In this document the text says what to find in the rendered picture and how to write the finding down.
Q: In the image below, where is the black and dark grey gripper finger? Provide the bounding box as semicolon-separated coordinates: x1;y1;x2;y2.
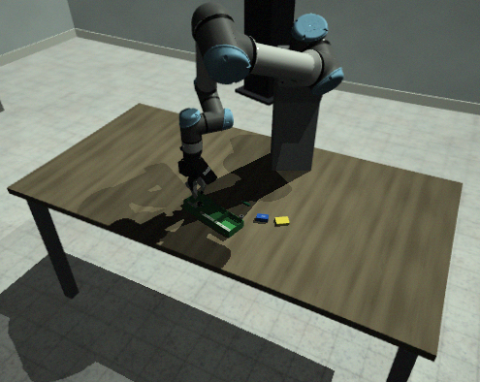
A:
195;177;206;196
185;175;198;200

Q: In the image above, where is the green rack of labelled bins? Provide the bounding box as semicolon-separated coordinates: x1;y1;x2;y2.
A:
183;191;243;238

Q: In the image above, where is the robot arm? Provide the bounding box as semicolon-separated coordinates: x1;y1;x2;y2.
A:
179;2;344;154

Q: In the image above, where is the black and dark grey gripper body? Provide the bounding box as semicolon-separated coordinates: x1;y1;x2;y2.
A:
178;146;203;180

